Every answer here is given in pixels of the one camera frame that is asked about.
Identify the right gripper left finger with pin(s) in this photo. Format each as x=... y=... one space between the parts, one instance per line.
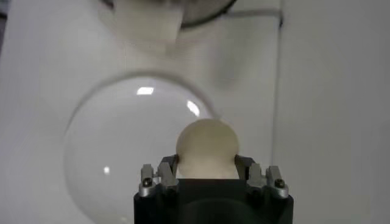
x=166 y=173

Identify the white round plate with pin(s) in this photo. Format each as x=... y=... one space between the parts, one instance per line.
x=122 y=137

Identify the stainless steel steamer basket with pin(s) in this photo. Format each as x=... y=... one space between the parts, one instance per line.
x=207 y=9

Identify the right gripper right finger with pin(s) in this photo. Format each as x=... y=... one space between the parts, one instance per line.
x=254 y=175

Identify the white steamed baozi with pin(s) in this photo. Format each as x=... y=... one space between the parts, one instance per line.
x=207 y=146

